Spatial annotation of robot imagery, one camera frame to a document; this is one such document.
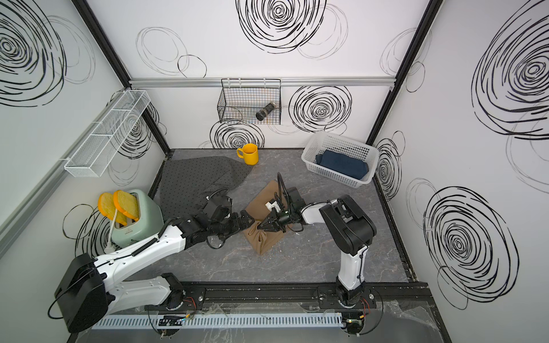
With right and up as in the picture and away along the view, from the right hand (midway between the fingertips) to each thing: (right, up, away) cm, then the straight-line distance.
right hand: (260, 229), depth 84 cm
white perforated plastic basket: (+29, +39, +31) cm, 58 cm away
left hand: (-4, +3, -4) cm, 6 cm away
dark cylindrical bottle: (0, +47, +5) cm, 47 cm away
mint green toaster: (-40, +6, -6) cm, 41 cm away
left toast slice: (-52, +11, -11) cm, 54 cm away
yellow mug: (-7, +33, +25) cm, 42 cm away
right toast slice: (-48, +11, -7) cm, 50 cm away
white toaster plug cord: (-51, -3, -11) cm, 52 cm away
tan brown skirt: (+1, -2, -4) cm, 5 cm away
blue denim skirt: (+40, +27, +24) cm, 54 cm away
